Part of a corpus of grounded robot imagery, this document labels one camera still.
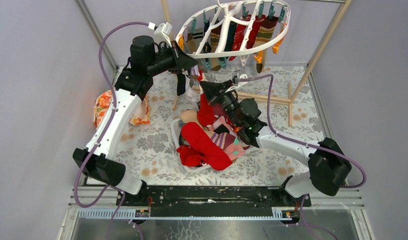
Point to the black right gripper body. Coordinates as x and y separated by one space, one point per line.
226 100

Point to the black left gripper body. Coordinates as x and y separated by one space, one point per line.
177 60

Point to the red white sock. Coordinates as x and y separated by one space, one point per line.
205 115

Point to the white sock black stripes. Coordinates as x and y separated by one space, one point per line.
191 95

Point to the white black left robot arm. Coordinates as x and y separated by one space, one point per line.
147 59

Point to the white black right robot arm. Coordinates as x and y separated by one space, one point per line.
327 165

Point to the white oval clip hanger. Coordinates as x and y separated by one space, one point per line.
217 37

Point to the large red sock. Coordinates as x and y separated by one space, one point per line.
201 149

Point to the white laundry basket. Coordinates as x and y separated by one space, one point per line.
222 124

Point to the dark teal hanging sock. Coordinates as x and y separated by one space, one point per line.
230 37

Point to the red patterned hanging sock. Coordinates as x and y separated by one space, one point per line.
238 37

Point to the olive striped hanging sock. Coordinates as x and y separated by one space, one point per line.
263 36

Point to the floral orange fabric bag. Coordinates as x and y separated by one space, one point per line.
140 116

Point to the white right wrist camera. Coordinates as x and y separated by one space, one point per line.
239 79

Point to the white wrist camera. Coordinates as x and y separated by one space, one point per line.
161 32
239 79

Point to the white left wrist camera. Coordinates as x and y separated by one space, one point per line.
161 32

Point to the wooden hanger stand frame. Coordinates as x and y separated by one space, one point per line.
273 98

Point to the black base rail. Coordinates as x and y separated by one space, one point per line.
212 201

